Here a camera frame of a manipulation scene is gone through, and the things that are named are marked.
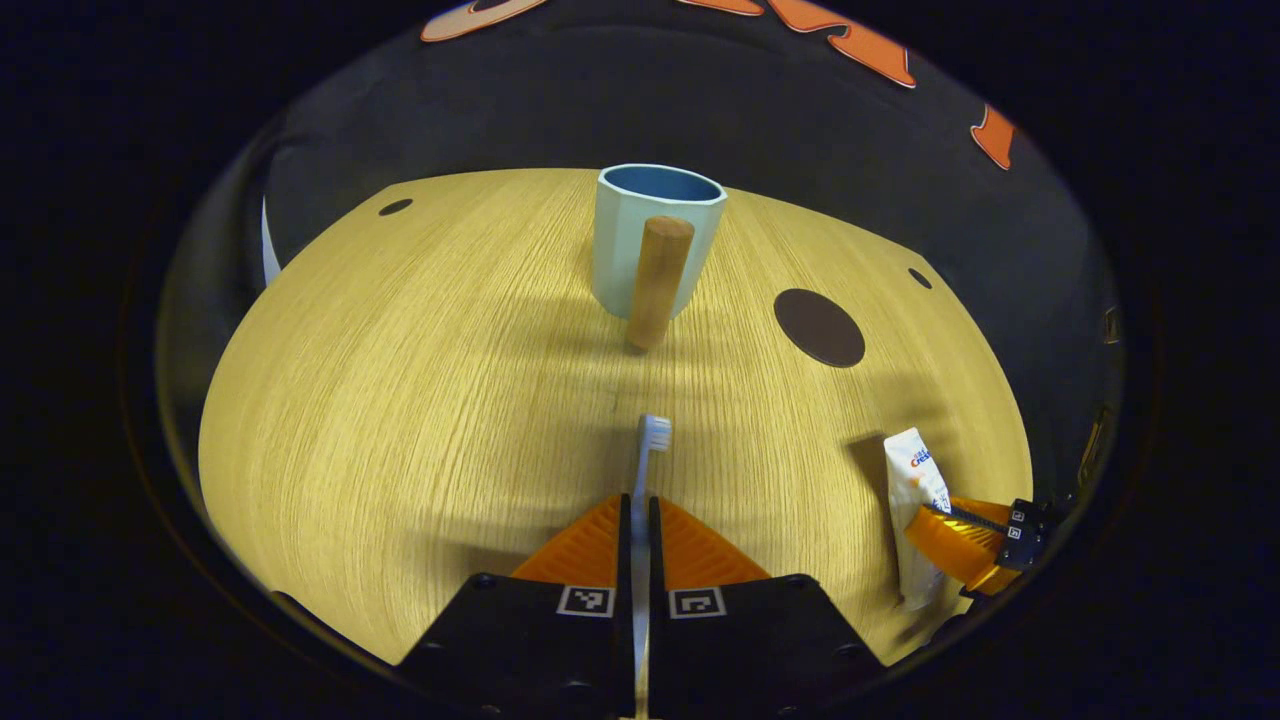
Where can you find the black backdrop cloth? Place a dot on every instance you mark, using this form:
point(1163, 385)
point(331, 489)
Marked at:
point(640, 110)

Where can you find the white toothpaste tube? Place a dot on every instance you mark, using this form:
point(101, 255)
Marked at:
point(908, 480)

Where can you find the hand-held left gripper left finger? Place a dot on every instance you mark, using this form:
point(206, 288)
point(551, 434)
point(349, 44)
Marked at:
point(625, 560)

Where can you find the brown round coaster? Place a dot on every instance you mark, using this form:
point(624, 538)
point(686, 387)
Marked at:
point(819, 328)

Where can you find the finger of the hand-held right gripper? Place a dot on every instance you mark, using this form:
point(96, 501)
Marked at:
point(985, 511)
point(960, 550)

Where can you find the white board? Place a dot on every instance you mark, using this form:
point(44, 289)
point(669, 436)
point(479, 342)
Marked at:
point(268, 250)

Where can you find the white toothbrush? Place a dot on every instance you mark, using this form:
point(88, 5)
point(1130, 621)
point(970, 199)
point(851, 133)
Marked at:
point(652, 450)

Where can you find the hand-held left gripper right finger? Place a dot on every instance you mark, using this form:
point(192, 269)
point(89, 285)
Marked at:
point(656, 560)

